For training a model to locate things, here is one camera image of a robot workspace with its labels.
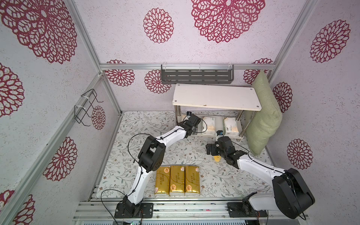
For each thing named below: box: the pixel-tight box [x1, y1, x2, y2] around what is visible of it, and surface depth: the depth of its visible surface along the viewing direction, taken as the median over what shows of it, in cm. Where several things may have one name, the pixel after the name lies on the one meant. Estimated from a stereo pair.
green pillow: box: [246, 70, 283, 156], surface depth 81 cm
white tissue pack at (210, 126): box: [201, 116, 216, 136], surface depth 99 cm
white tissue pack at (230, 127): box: [223, 117, 240, 138], surface depth 99 cm
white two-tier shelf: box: [172, 83, 263, 138], surface depth 83 cm
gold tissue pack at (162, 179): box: [154, 165, 171, 195], surface depth 79 cm
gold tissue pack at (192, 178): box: [185, 165, 201, 194], surface depth 79 cm
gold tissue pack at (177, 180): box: [169, 165, 186, 196], surface depth 79 cm
